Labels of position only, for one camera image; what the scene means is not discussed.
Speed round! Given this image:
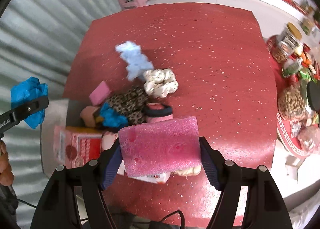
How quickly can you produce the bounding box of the grey green curtain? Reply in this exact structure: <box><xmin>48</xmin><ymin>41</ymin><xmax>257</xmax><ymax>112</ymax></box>
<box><xmin>1</xmin><ymin>0</ymin><xmax>120</xmax><ymax>228</ymax></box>

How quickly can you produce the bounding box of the white open storage box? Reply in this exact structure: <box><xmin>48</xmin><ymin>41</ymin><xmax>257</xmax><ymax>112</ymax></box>
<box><xmin>39</xmin><ymin>98</ymin><xmax>86</xmax><ymax>177</ymax></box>

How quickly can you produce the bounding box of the leopard print scrunchie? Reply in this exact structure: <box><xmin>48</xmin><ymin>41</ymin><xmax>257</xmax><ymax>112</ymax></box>
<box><xmin>106</xmin><ymin>86</ymin><xmax>149</xmax><ymax>125</ymax></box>

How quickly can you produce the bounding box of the cream polka dot scrunchie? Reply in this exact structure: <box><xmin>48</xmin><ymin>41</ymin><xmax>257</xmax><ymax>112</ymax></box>
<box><xmin>143</xmin><ymin>68</ymin><xmax>178</xmax><ymax>98</ymax></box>

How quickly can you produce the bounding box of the red speckled floor mat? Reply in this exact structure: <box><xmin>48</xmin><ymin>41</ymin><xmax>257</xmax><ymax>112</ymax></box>
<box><xmin>62</xmin><ymin>2</ymin><xmax>279</xmax><ymax>227</ymax></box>

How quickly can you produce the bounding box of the pink foam sponge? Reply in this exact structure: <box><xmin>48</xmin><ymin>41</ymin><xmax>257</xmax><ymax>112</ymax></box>
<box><xmin>89</xmin><ymin>81</ymin><xmax>111</xmax><ymax>106</ymax></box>
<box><xmin>118</xmin><ymin>116</ymin><xmax>201</xmax><ymax>177</ymax></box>

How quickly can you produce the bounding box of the person's left hand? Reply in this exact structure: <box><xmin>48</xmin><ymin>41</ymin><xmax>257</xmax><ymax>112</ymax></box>
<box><xmin>0</xmin><ymin>140</ymin><xmax>14</xmax><ymax>186</ymax></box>

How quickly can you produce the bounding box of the white fox tissue box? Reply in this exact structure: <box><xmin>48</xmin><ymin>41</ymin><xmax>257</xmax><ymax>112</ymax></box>
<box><xmin>101</xmin><ymin>132</ymin><xmax>171</xmax><ymax>184</ymax></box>

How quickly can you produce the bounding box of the black cable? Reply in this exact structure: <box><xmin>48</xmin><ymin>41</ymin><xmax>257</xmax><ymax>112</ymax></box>
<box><xmin>130</xmin><ymin>209</ymin><xmax>187</xmax><ymax>229</ymax></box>

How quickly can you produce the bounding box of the bag of peanuts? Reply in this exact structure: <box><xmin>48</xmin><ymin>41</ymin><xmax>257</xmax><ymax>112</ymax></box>
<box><xmin>278</xmin><ymin>83</ymin><xmax>307</xmax><ymax>121</ymax></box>

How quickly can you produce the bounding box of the beige paper packet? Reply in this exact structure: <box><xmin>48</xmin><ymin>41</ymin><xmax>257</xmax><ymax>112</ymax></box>
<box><xmin>173</xmin><ymin>165</ymin><xmax>202</xmax><ymax>176</ymax></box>

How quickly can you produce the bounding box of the glass jar gold lid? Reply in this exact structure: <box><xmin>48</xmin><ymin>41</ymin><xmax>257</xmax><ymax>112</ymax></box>
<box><xmin>277</xmin><ymin>22</ymin><xmax>302</xmax><ymax>56</ymax></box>

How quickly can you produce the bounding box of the light blue fluffy cloth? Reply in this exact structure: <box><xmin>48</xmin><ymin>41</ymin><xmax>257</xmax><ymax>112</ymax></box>
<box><xmin>115</xmin><ymin>41</ymin><xmax>154</xmax><ymax>81</ymax></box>

